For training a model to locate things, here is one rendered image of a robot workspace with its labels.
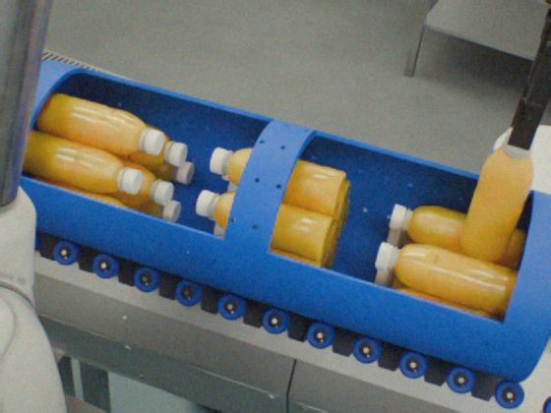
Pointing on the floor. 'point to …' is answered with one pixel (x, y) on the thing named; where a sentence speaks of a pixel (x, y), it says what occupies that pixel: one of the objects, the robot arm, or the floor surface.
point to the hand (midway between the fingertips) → (527, 116)
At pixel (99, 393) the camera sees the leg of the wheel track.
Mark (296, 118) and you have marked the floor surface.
